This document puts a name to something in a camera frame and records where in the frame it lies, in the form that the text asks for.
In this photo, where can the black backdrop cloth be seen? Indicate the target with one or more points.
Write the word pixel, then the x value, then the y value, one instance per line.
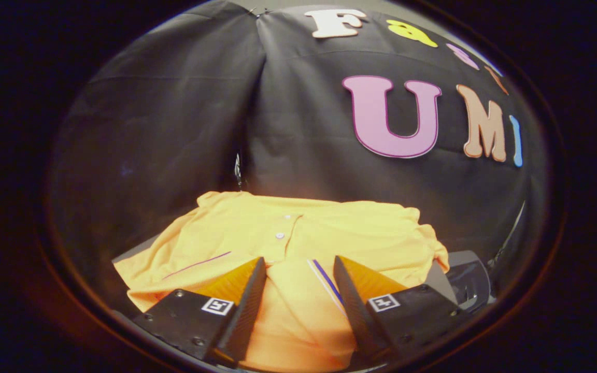
pixel 174 129

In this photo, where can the dark cabinet with white door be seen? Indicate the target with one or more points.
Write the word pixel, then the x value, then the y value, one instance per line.
pixel 441 282

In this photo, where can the orange polo shirt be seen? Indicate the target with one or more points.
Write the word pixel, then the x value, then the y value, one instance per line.
pixel 298 238

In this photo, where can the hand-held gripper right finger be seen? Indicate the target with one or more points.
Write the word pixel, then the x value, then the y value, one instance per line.
pixel 355 311

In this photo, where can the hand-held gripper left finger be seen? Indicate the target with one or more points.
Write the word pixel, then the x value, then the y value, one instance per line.
pixel 246 311

